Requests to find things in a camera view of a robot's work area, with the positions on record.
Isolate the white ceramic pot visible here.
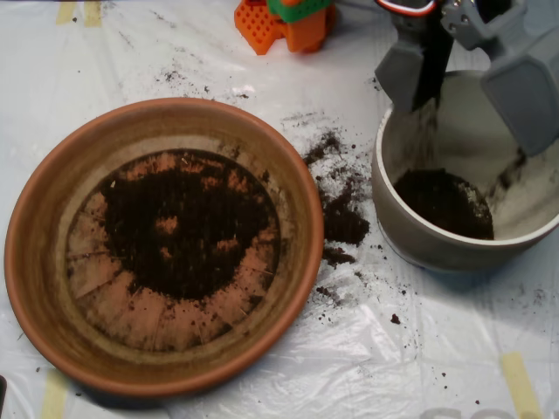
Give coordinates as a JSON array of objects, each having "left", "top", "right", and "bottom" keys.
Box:
[{"left": 370, "top": 70, "right": 559, "bottom": 274}]

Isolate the terracotta plant pot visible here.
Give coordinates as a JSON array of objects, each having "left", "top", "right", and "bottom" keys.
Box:
[{"left": 3, "top": 96, "right": 325, "bottom": 398}]

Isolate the spilled dark soil patch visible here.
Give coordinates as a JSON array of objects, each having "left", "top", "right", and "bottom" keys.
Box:
[{"left": 303, "top": 128, "right": 372, "bottom": 270}]

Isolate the dark soil heap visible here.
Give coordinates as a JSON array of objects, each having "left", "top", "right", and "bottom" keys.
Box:
[{"left": 100, "top": 169, "right": 280, "bottom": 302}]

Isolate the dark soil layer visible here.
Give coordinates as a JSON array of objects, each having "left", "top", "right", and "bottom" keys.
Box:
[{"left": 392, "top": 168, "right": 494, "bottom": 241}]

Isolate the beige masking tape strip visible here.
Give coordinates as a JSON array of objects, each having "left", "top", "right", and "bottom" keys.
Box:
[
  {"left": 500, "top": 352, "right": 544, "bottom": 419},
  {"left": 470, "top": 0, "right": 491, "bottom": 24},
  {"left": 84, "top": 1, "right": 103, "bottom": 28},
  {"left": 40, "top": 369, "right": 70, "bottom": 419},
  {"left": 56, "top": 2, "right": 76, "bottom": 26}
]

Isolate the clear plastic sheet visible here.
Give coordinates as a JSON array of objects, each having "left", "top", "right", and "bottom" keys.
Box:
[{"left": 0, "top": 0, "right": 559, "bottom": 419}]

